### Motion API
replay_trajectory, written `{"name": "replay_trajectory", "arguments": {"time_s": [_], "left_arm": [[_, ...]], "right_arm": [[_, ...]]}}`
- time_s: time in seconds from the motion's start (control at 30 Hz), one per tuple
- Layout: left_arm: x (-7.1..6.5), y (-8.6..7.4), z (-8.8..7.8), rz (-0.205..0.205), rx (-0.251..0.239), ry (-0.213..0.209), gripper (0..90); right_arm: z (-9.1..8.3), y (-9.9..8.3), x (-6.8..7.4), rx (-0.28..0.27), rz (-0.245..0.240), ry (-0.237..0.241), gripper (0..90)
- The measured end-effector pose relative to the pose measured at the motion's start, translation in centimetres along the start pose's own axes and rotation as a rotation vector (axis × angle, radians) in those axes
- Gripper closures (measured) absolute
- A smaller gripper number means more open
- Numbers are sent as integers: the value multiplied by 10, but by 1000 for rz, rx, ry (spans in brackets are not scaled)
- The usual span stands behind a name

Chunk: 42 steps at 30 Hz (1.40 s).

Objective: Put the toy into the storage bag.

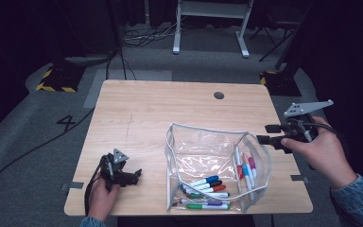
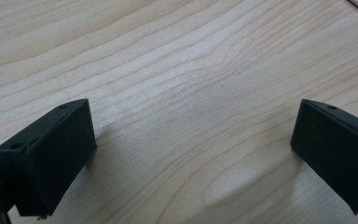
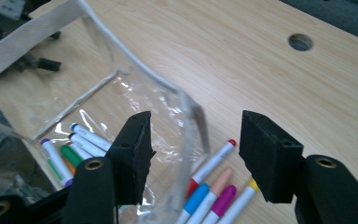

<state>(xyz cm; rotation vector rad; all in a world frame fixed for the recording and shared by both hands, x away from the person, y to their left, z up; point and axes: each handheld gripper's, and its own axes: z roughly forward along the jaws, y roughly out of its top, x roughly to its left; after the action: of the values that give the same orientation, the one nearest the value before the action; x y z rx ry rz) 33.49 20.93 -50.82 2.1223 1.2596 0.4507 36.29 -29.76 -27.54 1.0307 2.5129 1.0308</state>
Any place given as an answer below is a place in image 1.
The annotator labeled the black folding stand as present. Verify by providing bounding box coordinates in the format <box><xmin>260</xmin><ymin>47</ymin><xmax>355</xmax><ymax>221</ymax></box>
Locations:
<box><xmin>249</xmin><ymin>23</ymin><xmax>299</xmax><ymax>62</ymax></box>

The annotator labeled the magenta marker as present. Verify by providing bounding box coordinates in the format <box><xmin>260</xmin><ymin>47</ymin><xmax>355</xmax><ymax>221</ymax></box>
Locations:
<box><xmin>248</xmin><ymin>156</ymin><xmax>258</xmax><ymax>181</ymax></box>

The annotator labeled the red marker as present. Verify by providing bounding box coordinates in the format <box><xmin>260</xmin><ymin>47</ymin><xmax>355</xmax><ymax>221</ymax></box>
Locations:
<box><xmin>234</xmin><ymin>145</ymin><xmax>244</xmax><ymax>180</ymax></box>

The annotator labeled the left hand-held gripper black cable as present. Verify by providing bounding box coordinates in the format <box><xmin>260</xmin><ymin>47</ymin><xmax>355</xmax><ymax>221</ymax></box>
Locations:
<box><xmin>83</xmin><ymin>154</ymin><xmax>111</xmax><ymax>217</ymax></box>

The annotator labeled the person's left hand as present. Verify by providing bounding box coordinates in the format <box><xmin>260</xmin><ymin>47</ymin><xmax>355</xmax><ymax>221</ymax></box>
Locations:
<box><xmin>89</xmin><ymin>179</ymin><xmax>122</xmax><ymax>221</ymax></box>

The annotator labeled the white desk frame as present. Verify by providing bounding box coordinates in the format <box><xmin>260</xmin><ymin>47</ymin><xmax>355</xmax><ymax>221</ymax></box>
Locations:
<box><xmin>172</xmin><ymin>0</ymin><xmax>255</xmax><ymax>59</ymax></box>

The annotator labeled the thin black cable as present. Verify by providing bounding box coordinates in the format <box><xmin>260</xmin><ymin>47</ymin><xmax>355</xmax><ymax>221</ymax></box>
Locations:
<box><xmin>117</xmin><ymin>46</ymin><xmax>138</xmax><ymax>81</ymax></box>

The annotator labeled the yellow black striped stand base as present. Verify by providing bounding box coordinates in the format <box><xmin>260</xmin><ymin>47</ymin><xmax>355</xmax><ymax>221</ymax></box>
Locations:
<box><xmin>35</xmin><ymin>63</ymin><xmax>87</xmax><ymax>94</ymax></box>
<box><xmin>259</xmin><ymin>69</ymin><xmax>303</xmax><ymax>97</ymax></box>

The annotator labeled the clear plastic bag white trim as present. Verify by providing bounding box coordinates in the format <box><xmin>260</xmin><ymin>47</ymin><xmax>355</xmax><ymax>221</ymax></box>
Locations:
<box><xmin>164</xmin><ymin>122</ymin><xmax>273</xmax><ymax>213</ymax></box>

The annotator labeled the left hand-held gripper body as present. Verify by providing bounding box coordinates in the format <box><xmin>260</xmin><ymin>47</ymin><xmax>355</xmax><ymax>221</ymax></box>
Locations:
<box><xmin>100</xmin><ymin>148</ymin><xmax>130</xmax><ymax>192</ymax></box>

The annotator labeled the dark green marker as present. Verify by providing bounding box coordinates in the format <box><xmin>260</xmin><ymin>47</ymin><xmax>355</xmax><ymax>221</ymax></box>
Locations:
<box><xmin>187</xmin><ymin>192</ymin><xmax>231</xmax><ymax>200</ymax></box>

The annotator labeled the grey base plate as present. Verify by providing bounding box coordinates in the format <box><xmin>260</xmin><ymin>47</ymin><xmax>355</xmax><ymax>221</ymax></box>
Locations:
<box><xmin>64</xmin><ymin>54</ymin><xmax>116</xmax><ymax>66</ymax></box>

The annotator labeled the person's right hand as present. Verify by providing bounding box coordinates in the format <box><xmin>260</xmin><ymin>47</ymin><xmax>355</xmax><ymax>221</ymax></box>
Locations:
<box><xmin>280</xmin><ymin>116</ymin><xmax>358</xmax><ymax>190</ymax></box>

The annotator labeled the bundle of floor cables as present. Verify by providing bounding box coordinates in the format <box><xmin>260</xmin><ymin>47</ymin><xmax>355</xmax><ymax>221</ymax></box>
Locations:
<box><xmin>122</xmin><ymin>22</ymin><xmax>183</xmax><ymax>49</ymax></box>

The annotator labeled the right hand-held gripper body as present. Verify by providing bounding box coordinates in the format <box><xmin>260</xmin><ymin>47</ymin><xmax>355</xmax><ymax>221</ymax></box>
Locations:
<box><xmin>283</xmin><ymin>98</ymin><xmax>335</xmax><ymax>144</ymax></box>

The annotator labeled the grey tape piece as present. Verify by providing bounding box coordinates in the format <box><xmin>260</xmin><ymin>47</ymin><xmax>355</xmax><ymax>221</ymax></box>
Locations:
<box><xmin>60</xmin><ymin>181</ymin><xmax>85</xmax><ymax>192</ymax></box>
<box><xmin>290</xmin><ymin>174</ymin><xmax>310</xmax><ymax>184</ymax></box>

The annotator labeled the black marker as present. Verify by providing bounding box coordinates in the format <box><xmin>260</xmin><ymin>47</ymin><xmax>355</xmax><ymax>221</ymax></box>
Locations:
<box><xmin>182</xmin><ymin>179</ymin><xmax>224</xmax><ymax>193</ymax></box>

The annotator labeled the long black floor cable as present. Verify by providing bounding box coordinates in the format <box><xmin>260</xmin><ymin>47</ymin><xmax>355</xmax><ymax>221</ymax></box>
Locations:
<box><xmin>0</xmin><ymin>107</ymin><xmax>96</xmax><ymax>195</ymax></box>

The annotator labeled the dark stand post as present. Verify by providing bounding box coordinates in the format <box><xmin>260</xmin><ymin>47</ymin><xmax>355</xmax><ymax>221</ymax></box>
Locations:
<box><xmin>275</xmin><ymin>0</ymin><xmax>316</xmax><ymax>72</ymax></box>

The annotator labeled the thick black cable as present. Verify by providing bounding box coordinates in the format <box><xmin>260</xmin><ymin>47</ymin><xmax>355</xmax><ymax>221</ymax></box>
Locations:
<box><xmin>104</xmin><ymin>46</ymin><xmax>121</xmax><ymax>80</ymax></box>

